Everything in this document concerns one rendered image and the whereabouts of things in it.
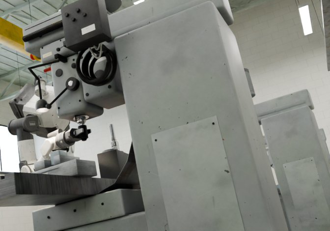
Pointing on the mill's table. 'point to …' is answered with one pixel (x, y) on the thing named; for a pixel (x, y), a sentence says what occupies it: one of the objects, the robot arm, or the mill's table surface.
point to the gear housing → (45, 53)
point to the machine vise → (70, 167)
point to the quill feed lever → (71, 83)
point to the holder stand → (111, 162)
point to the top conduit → (42, 31)
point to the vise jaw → (42, 164)
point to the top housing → (48, 38)
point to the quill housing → (66, 114)
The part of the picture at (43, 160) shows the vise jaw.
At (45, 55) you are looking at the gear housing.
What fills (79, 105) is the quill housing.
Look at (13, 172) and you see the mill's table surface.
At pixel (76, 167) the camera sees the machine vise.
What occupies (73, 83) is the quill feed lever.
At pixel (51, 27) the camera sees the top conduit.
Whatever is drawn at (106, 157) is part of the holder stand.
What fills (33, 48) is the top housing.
